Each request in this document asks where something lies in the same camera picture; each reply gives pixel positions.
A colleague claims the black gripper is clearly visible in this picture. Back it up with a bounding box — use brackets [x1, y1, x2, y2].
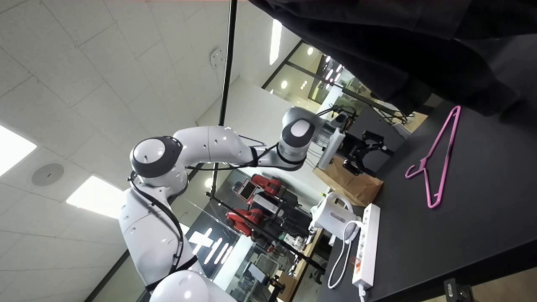
[340, 131, 394, 177]

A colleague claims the pink clothes hanger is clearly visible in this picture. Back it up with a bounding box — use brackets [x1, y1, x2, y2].
[402, 104, 464, 212]

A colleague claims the black clothes rack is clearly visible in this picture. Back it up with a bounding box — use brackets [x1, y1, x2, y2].
[204, 0, 327, 274]

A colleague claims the brown paper bag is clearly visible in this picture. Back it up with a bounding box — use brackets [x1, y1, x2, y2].
[312, 156, 385, 209]

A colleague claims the white power strip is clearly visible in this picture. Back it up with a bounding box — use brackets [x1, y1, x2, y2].
[350, 202, 384, 291]

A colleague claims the black garment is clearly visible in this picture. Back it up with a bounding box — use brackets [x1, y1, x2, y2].
[248, 0, 537, 131]

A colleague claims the red robot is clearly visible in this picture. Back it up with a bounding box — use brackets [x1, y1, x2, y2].
[224, 173, 286, 237]

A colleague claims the wooden table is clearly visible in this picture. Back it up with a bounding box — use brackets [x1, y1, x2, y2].
[276, 229, 325, 302]

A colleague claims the black clamp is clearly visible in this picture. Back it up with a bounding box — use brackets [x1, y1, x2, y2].
[442, 277, 474, 302]

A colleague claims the square ceiling light panel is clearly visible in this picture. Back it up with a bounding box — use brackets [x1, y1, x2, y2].
[65, 175, 127, 222]
[0, 125, 38, 178]

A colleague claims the round ceiling speaker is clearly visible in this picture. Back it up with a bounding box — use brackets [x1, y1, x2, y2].
[30, 162, 65, 188]

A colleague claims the white cable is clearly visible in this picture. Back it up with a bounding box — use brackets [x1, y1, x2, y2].
[325, 220, 362, 292]

